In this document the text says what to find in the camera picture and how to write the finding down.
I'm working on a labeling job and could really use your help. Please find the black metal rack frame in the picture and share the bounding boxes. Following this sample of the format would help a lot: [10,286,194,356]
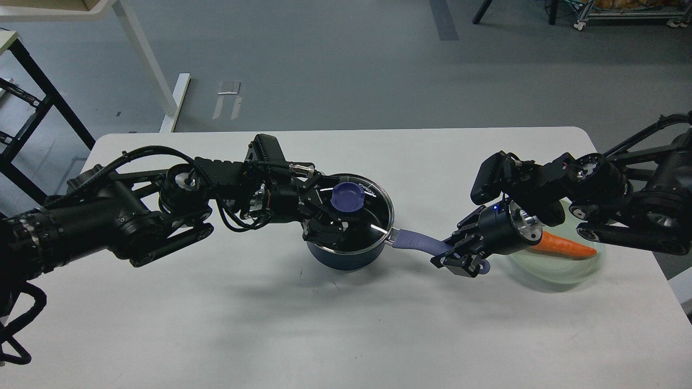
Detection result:
[1,29,96,204]

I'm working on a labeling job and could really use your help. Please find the orange toy carrot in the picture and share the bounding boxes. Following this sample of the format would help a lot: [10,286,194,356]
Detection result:
[527,230,598,260]

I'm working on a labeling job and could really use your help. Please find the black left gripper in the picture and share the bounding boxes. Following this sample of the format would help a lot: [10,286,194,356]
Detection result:
[254,162,357,250]

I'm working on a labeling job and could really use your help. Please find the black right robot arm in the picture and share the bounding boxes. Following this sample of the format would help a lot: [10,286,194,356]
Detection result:
[431,113,691,278]

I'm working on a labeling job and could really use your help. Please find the translucent green glass plate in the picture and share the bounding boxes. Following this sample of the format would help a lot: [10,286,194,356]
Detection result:
[509,199,606,285]

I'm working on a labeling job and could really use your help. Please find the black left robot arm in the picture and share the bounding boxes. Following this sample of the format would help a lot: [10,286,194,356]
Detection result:
[1,135,366,365]

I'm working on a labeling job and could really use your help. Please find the black chair legs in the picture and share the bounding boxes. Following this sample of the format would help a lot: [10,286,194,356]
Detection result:
[469,1,561,26]

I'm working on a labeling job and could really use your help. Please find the glass lid with blue knob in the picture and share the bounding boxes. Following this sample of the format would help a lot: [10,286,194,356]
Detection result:
[309,174,395,254]

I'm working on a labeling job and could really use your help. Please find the white desk leg frame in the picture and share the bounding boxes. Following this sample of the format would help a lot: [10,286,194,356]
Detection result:
[0,0,191,133]

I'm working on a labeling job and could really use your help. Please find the wheeled metal cart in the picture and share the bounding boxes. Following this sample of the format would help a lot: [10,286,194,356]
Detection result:
[569,1,690,30]

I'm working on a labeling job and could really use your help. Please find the blue saucepan with handle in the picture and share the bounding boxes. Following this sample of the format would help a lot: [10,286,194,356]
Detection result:
[306,173,491,272]

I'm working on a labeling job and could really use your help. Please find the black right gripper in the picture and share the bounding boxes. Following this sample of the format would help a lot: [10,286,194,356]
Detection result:
[430,200,543,278]

